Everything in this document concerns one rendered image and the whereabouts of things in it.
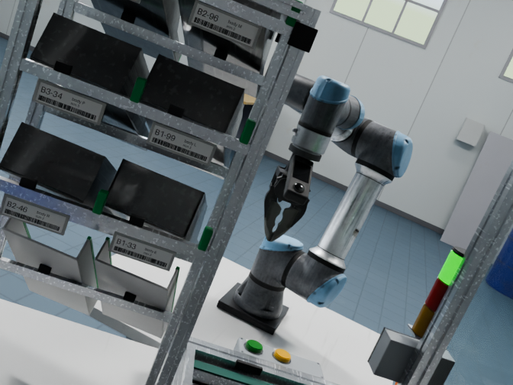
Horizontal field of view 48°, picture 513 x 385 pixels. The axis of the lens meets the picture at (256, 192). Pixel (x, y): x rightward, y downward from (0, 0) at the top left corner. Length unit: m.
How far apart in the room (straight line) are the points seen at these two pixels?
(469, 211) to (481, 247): 7.89
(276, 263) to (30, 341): 0.69
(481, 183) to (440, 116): 1.16
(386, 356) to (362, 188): 0.70
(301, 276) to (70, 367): 0.67
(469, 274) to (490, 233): 0.07
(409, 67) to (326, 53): 1.27
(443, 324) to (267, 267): 0.79
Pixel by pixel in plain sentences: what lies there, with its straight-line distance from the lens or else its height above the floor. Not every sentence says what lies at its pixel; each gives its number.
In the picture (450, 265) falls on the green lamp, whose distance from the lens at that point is 0.98.
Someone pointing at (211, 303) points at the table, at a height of 0.86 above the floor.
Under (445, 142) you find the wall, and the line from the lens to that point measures 9.11.
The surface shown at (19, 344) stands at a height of 0.86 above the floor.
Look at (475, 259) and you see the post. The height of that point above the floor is 1.42.
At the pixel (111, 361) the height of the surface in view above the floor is 0.86.
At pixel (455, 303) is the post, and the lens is 0.96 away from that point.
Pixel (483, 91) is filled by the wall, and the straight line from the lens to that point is 9.13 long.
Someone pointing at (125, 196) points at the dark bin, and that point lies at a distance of 0.85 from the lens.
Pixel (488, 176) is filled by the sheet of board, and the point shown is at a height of 1.09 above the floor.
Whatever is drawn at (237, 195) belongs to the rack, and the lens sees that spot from 0.78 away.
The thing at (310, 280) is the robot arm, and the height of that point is 1.06.
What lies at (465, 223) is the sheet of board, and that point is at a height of 0.36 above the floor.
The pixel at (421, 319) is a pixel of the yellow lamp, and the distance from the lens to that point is 1.00.
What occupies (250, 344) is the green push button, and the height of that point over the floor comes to 0.97.
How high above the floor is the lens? 1.60
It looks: 13 degrees down
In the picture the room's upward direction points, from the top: 22 degrees clockwise
